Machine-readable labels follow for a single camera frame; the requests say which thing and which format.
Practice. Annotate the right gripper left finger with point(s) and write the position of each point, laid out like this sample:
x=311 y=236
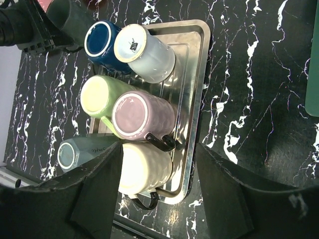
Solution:
x=94 y=209

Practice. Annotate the light green mug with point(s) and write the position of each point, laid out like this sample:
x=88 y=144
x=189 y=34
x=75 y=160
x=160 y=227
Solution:
x=98 y=96

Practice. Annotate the steel tray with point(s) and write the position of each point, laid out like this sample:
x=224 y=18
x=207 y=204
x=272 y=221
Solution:
x=182 y=89

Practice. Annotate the cream mug black handle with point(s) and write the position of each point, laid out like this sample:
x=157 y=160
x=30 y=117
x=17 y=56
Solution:
x=144 y=168

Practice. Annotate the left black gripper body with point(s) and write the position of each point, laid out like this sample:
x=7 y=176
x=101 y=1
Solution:
x=24 y=24

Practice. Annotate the dark green mat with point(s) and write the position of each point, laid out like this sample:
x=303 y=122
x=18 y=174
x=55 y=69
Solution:
x=312 y=92

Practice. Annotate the pink lilac mug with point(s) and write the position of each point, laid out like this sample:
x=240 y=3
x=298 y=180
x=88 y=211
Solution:
x=140 y=116

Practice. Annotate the dark grey mug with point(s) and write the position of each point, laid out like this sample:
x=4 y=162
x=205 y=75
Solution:
x=70 y=18

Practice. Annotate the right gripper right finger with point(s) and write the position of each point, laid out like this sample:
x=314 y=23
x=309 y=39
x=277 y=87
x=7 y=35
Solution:
x=225 y=208

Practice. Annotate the navy blue mug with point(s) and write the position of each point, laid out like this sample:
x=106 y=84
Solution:
x=99 y=46

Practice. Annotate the grey blue mug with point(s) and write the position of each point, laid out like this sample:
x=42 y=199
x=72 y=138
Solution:
x=78 y=150

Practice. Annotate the white grey mug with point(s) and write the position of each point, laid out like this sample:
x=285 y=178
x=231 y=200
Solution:
x=144 y=53

